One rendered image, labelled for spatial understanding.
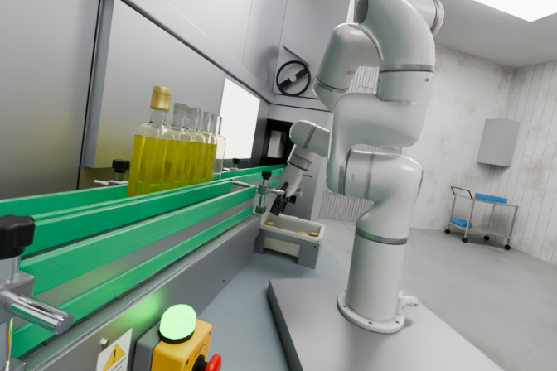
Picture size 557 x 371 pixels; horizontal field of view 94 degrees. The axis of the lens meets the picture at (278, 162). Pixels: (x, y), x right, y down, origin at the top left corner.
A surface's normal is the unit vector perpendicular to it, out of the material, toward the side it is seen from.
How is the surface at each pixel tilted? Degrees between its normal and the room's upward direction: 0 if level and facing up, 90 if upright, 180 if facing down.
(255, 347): 0
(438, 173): 90
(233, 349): 0
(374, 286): 91
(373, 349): 3
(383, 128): 116
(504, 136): 90
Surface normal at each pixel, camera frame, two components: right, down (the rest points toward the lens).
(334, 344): 0.11, -0.99
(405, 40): -0.39, 0.38
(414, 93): 0.01, 0.25
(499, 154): 0.23, 0.11
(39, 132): 0.95, 0.18
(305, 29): -0.25, 0.02
